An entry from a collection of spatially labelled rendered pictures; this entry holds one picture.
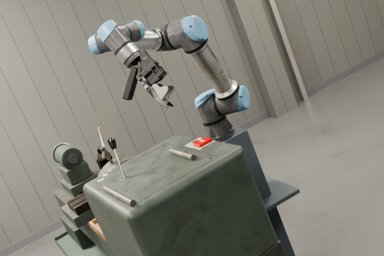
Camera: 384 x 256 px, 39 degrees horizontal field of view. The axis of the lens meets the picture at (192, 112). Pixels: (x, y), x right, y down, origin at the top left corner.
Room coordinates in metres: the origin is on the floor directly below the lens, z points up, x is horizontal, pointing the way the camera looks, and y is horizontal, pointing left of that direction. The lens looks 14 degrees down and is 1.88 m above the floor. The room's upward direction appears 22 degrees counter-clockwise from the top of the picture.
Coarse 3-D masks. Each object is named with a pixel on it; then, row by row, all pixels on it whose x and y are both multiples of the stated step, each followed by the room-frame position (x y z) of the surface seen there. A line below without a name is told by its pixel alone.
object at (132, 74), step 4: (132, 68) 1.82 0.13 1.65; (132, 72) 1.82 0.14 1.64; (136, 72) 1.82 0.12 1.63; (128, 76) 1.83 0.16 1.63; (132, 76) 1.82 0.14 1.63; (128, 80) 1.82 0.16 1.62; (132, 80) 1.82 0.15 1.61; (136, 80) 1.84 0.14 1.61; (128, 84) 1.82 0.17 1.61; (132, 84) 1.82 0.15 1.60; (136, 84) 1.85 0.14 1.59; (128, 88) 1.82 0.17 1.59; (132, 88) 1.82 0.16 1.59; (124, 92) 1.82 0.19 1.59; (128, 92) 1.81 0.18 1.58; (132, 92) 1.83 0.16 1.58; (124, 96) 1.82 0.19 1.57; (128, 96) 1.81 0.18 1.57; (132, 96) 1.83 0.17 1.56
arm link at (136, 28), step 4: (136, 20) 1.99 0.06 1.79; (124, 24) 1.92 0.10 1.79; (128, 24) 1.93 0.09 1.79; (132, 24) 1.94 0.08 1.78; (136, 24) 1.95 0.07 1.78; (140, 24) 1.97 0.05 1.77; (128, 28) 1.90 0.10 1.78; (132, 28) 1.92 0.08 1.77; (136, 28) 1.93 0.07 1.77; (140, 28) 1.95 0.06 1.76; (144, 28) 1.98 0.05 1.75; (132, 32) 1.91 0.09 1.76; (136, 32) 1.93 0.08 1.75; (140, 32) 1.95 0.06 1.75; (144, 32) 1.97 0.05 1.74; (132, 36) 1.90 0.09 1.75; (136, 36) 1.93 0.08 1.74; (140, 36) 1.95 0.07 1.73; (132, 40) 1.91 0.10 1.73; (136, 40) 1.94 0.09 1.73
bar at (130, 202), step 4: (104, 188) 1.88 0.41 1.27; (108, 188) 1.86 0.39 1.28; (108, 192) 1.84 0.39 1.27; (112, 192) 1.80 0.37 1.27; (116, 192) 1.78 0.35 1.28; (116, 196) 1.76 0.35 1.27; (120, 196) 1.73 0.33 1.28; (124, 196) 1.71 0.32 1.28; (124, 200) 1.69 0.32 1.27; (128, 200) 1.66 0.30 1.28; (132, 200) 1.65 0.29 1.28; (128, 204) 1.66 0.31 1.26; (132, 204) 1.65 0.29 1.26
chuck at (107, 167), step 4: (120, 156) 2.36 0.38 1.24; (124, 156) 2.34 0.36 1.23; (128, 156) 2.33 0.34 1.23; (132, 156) 2.32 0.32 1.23; (116, 160) 2.31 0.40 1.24; (120, 160) 2.29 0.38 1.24; (108, 164) 2.32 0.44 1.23; (112, 164) 2.29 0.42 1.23; (104, 168) 2.32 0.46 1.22; (108, 168) 2.28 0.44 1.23; (100, 172) 2.32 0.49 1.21; (104, 172) 2.28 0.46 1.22
